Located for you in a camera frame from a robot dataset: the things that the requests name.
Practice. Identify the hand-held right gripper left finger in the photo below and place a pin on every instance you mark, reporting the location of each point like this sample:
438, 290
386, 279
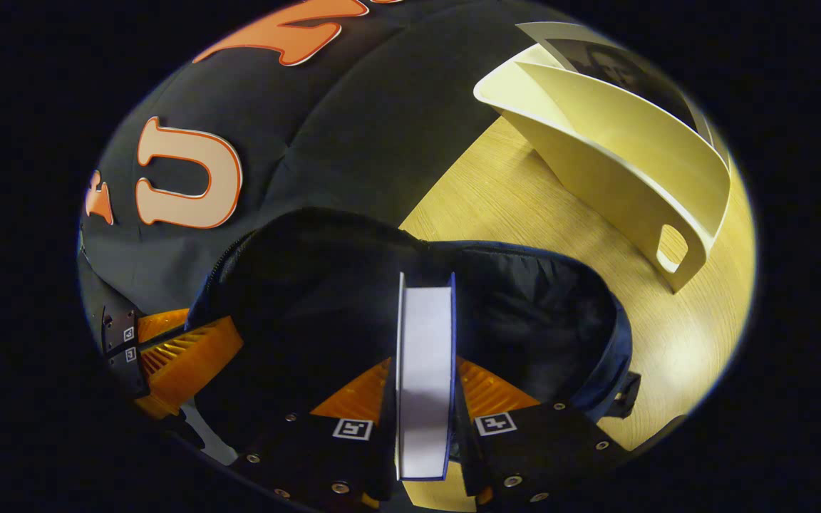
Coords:
311, 456

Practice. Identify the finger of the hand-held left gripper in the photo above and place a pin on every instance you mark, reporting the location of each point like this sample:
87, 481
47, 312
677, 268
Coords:
182, 356
161, 324

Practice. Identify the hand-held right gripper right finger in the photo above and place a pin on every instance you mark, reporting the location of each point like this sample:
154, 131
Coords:
539, 449

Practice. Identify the blue cover book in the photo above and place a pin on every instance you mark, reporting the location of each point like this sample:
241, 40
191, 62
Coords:
425, 370

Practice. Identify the blue schoolbag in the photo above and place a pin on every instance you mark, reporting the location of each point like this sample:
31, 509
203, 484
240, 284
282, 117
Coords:
311, 299

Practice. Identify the white bookshelf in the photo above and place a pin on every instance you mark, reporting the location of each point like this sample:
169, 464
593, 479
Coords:
617, 164

